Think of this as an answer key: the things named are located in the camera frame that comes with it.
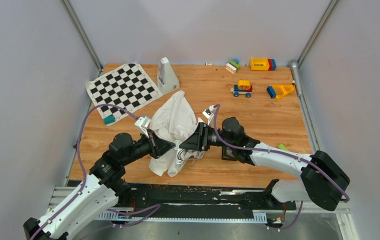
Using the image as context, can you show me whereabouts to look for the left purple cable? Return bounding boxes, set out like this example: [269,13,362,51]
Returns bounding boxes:
[29,103,163,240]

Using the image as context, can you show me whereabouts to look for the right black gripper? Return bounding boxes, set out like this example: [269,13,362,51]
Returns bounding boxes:
[179,122,235,152]

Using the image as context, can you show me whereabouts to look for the yellow red blue block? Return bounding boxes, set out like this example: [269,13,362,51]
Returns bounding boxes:
[250,58,277,71]

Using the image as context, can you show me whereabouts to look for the teal small block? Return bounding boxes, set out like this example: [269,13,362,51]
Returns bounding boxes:
[103,115,116,126]

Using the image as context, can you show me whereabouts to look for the white cone-shaped box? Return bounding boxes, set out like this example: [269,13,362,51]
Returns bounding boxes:
[157,57,180,95]

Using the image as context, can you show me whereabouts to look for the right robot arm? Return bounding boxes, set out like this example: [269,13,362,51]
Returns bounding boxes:
[179,117,351,211]

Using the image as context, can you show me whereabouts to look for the toy car with yellow top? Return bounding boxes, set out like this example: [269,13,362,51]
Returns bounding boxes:
[230,79,254,98]

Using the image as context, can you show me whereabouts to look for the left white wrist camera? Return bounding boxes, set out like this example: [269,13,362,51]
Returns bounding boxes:
[134,115,151,138]

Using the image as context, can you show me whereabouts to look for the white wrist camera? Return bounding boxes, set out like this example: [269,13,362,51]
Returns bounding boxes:
[202,105,217,127]
[134,115,151,138]

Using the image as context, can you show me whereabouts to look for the grey metal pipe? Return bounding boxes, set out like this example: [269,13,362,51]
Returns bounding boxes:
[288,60,303,98]

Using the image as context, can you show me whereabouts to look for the white green blue blocks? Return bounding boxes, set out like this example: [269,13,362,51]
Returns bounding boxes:
[225,58,241,74]

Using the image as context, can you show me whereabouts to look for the black square frame box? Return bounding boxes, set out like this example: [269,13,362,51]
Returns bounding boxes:
[221,146,240,162]

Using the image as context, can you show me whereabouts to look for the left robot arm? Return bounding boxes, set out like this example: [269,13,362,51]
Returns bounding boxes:
[23,129,175,240]

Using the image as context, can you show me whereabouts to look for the white printed garment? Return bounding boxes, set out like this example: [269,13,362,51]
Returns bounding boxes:
[148,90,205,177]

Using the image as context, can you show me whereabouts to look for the black white checkerboard sheet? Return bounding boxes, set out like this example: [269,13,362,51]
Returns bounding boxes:
[85,63,163,126]

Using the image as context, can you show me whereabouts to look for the small green block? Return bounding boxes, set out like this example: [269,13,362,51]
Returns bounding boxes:
[277,143,288,151]

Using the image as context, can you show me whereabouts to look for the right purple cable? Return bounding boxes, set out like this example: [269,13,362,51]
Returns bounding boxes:
[211,103,351,232]

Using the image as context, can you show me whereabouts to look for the yellow blue toy scoop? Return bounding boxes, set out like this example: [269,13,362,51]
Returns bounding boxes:
[266,84,296,100]

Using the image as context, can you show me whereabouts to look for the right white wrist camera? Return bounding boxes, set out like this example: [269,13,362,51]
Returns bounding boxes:
[202,105,217,127]

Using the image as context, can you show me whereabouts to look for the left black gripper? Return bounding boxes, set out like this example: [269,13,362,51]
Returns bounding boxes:
[122,128,176,166]

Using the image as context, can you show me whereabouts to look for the purple cable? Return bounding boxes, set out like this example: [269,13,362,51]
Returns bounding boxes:
[211,103,351,232]
[29,103,163,240]

